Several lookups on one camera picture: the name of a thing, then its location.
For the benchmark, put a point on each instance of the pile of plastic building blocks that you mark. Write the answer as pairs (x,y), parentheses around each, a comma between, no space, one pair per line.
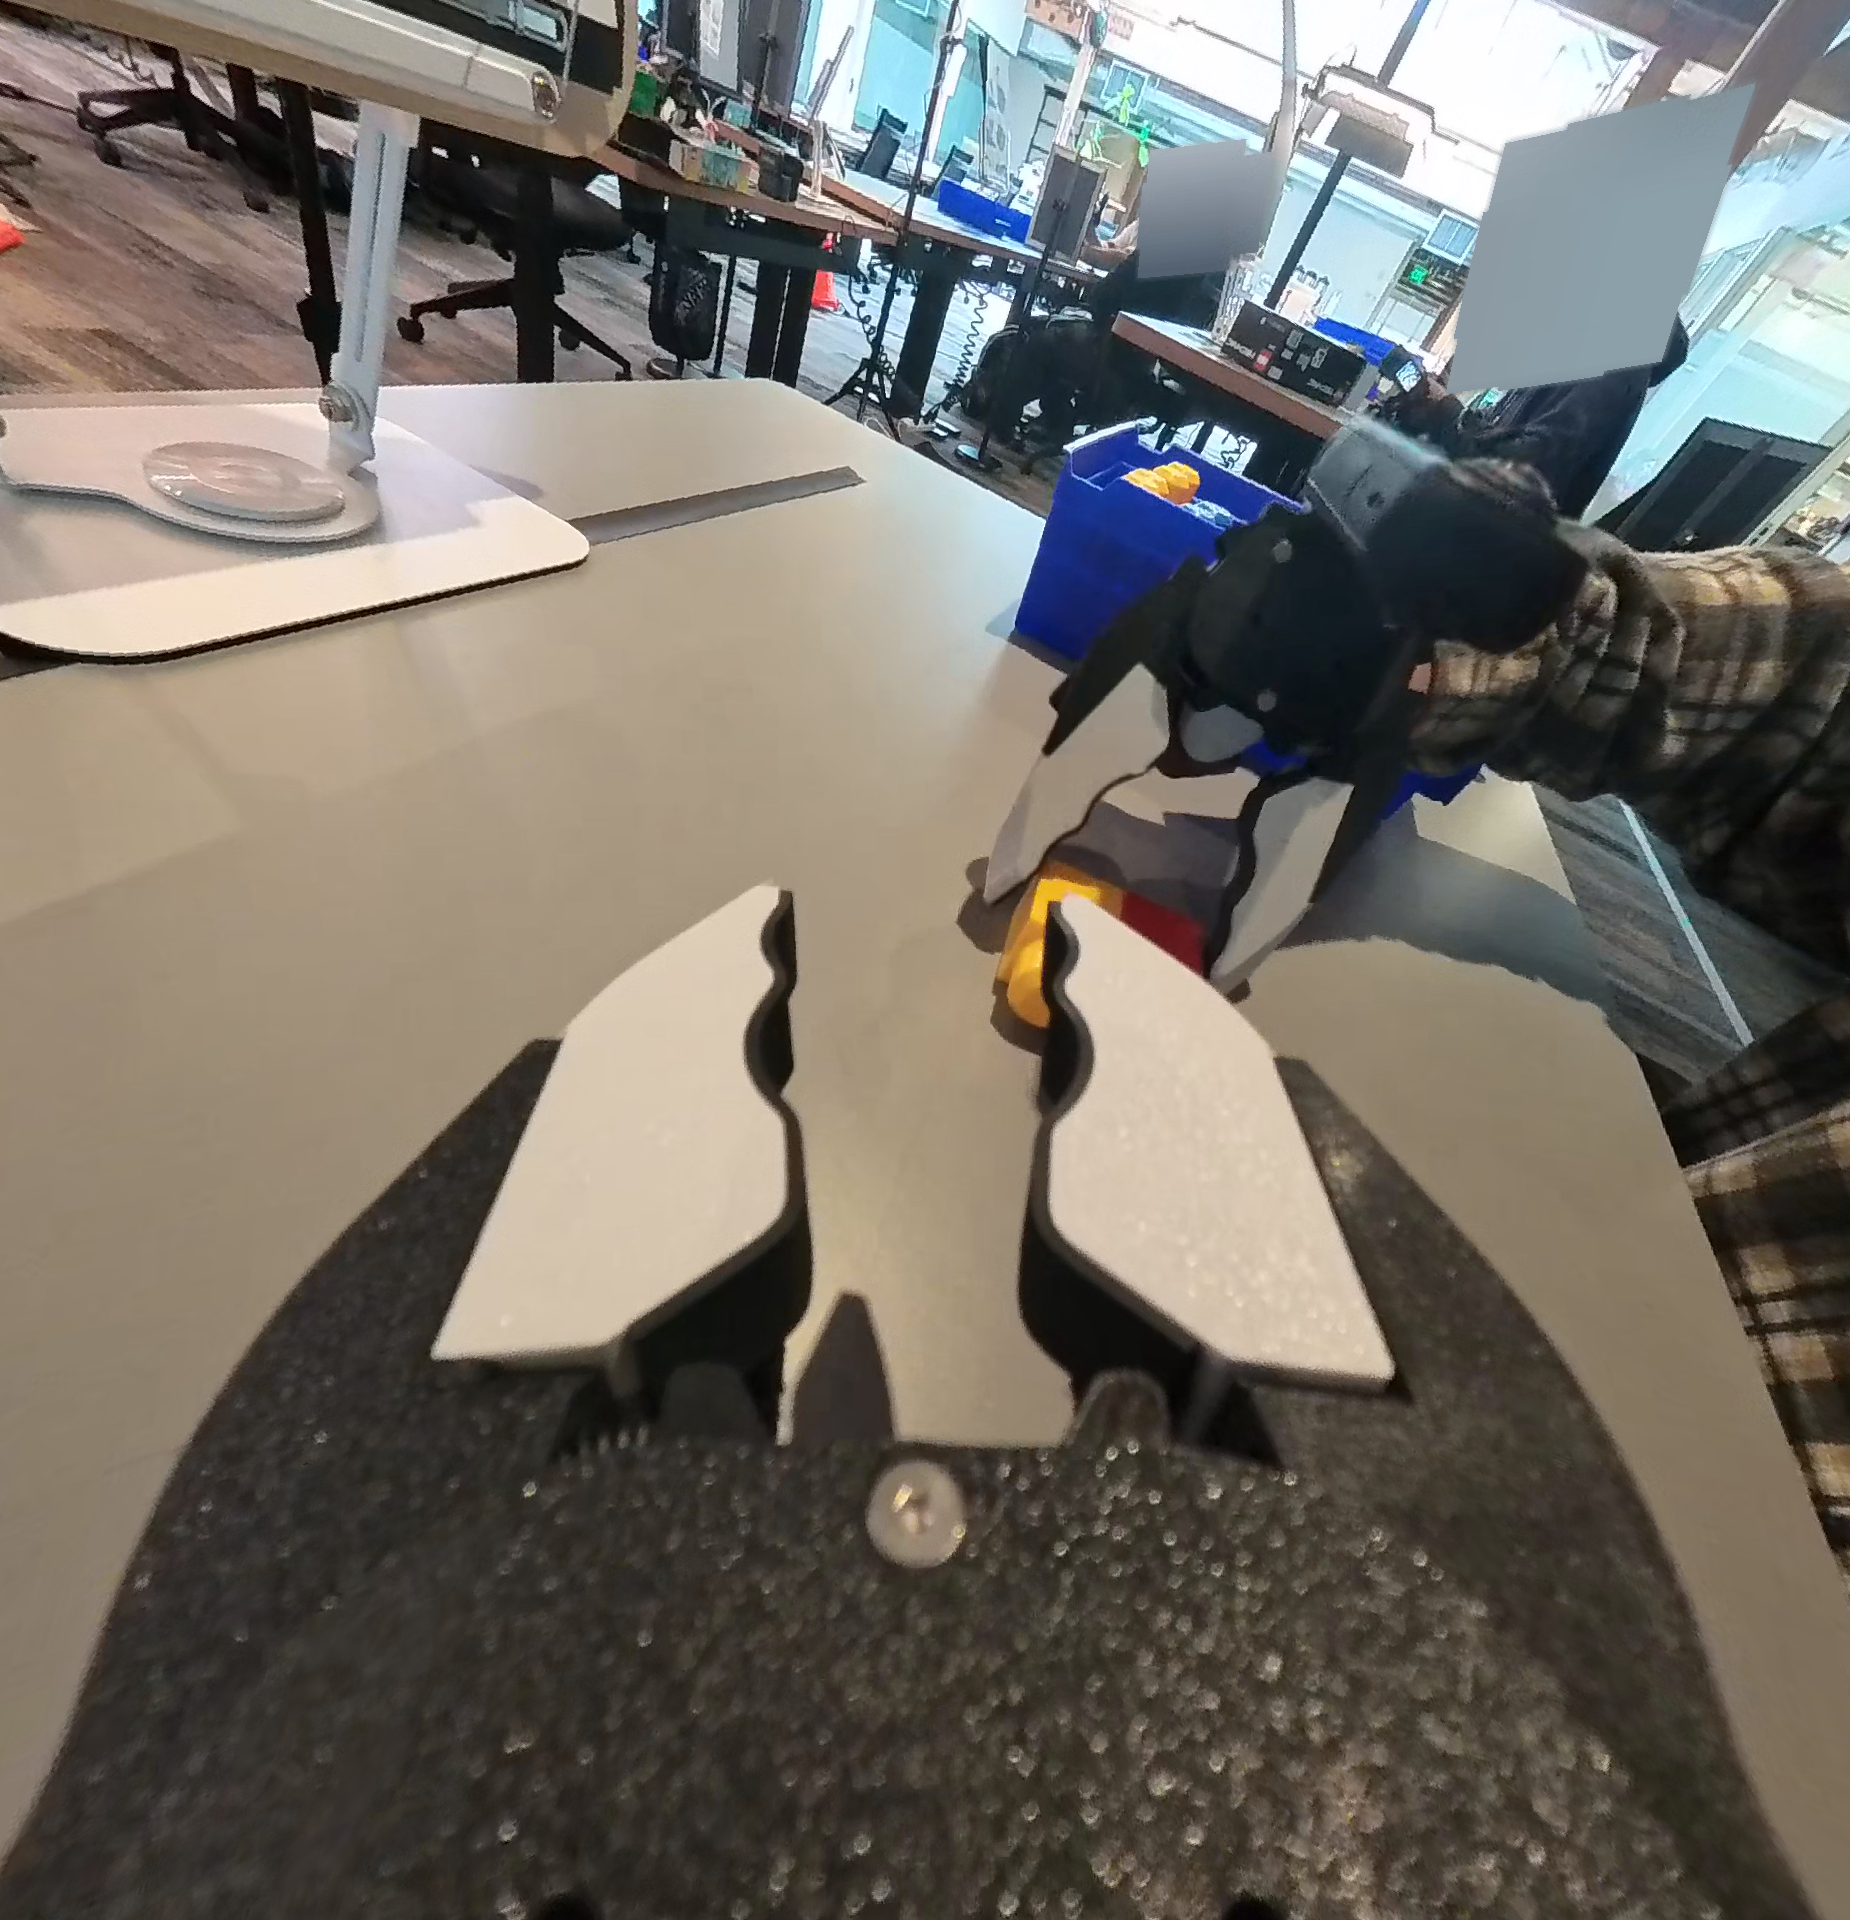
(1157,482)

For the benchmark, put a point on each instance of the black office chair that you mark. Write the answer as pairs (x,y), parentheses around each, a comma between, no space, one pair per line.
(519,257)
(146,106)

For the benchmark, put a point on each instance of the wooden office desk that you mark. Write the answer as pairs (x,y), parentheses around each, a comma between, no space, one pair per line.
(1195,352)
(744,209)

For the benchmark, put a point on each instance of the yellow one-stud block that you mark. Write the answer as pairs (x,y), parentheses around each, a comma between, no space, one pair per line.
(1023,960)

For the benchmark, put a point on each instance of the blue plastic bin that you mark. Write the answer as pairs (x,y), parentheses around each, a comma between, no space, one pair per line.
(1091,586)

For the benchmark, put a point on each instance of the person's plaid shirt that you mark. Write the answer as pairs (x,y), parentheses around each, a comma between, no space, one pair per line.
(1810,1275)

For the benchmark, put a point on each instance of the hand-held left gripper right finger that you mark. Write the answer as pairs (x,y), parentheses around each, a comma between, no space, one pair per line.
(1195,1186)

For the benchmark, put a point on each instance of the black tilted panel stand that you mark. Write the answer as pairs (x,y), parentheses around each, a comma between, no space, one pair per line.
(1720,480)

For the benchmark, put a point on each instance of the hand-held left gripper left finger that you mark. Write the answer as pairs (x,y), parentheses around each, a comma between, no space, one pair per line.
(626,1169)

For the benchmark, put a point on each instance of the blue storage crate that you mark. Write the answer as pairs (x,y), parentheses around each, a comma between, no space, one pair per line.
(985,214)

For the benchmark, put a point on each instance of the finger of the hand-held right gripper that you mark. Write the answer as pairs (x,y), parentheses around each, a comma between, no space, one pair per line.
(1284,870)
(1044,811)

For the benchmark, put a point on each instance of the black equipment box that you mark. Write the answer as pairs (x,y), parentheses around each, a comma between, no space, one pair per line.
(1284,349)

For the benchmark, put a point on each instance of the white monitor stand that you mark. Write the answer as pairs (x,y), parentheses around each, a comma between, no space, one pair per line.
(376,257)

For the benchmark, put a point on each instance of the white rounded board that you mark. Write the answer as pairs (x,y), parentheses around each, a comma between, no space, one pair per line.
(460,556)

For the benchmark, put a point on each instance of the red one-stud block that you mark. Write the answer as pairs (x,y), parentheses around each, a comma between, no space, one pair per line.
(1165,935)

